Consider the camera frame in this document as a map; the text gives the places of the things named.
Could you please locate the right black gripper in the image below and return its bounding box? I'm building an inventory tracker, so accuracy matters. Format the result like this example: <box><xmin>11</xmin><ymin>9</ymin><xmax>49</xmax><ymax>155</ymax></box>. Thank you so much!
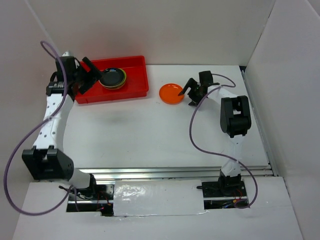
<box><xmin>179</xmin><ymin>78</ymin><xmax>205</xmax><ymax>107</ymax></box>

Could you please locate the black plate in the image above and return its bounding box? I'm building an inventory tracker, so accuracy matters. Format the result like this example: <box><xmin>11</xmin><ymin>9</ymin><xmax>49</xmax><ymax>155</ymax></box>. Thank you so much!
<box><xmin>99</xmin><ymin>68</ymin><xmax>124</xmax><ymax>87</ymax></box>

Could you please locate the cream floral plate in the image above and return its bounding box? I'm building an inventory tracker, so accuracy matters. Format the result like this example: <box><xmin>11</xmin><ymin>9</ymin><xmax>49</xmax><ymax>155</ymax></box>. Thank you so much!
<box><xmin>102</xmin><ymin>84</ymin><xmax>124</xmax><ymax>91</ymax></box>

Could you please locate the orange plate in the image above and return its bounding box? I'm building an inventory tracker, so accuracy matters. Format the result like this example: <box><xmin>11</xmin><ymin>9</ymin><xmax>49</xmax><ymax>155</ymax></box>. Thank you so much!
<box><xmin>158</xmin><ymin>83</ymin><xmax>184</xmax><ymax>105</ymax></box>

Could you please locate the lime green plate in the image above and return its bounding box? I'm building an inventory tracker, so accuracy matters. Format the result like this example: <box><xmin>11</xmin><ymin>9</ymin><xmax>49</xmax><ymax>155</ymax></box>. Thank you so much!
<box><xmin>120</xmin><ymin>68</ymin><xmax>127</xmax><ymax>87</ymax></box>

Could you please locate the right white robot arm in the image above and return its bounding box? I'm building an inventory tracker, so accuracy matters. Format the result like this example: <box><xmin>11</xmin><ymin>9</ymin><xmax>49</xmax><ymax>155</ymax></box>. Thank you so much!
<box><xmin>178</xmin><ymin>70</ymin><xmax>252</xmax><ymax>197</ymax></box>

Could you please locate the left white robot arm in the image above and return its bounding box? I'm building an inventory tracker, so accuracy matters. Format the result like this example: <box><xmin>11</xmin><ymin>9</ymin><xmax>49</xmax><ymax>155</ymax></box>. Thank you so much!
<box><xmin>22</xmin><ymin>54</ymin><xmax>100</xmax><ymax>200</ymax></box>

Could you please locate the red plastic bin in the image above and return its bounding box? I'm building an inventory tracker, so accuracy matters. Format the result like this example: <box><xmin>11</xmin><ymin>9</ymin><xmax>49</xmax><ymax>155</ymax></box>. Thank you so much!
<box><xmin>75</xmin><ymin>55</ymin><xmax>149</xmax><ymax>104</ymax></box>

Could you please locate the white foil cover panel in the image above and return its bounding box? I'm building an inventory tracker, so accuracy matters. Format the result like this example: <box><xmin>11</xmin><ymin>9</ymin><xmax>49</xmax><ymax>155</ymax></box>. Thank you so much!
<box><xmin>113</xmin><ymin>180</ymin><xmax>205</xmax><ymax>217</ymax></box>

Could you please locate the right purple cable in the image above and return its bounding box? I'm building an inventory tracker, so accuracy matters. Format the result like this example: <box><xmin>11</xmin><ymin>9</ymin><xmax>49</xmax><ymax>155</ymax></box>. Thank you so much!
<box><xmin>188</xmin><ymin>73</ymin><xmax>259</xmax><ymax>210</ymax></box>

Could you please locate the purple cable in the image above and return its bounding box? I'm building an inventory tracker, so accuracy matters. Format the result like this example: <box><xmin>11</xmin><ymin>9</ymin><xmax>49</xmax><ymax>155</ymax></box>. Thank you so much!
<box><xmin>3</xmin><ymin>40</ymin><xmax>81</xmax><ymax>216</ymax></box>
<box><xmin>188</xmin><ymin>73</ymin><xmax>259</xmax><ymax>210</ymax></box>

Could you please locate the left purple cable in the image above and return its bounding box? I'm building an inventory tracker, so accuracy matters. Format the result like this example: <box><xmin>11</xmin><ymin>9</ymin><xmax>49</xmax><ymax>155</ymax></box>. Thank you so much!
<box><xmin>3</xmin><ymin>40</ymin><xmax>81</xmax><ymax>216</ymax></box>

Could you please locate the aluminium front rail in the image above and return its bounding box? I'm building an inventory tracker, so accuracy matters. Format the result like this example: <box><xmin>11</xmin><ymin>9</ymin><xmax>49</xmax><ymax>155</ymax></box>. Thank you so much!
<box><xmin>74</xmin><ymin>166</ymin><xmax>273</xmax><ymax>181</ymax></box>

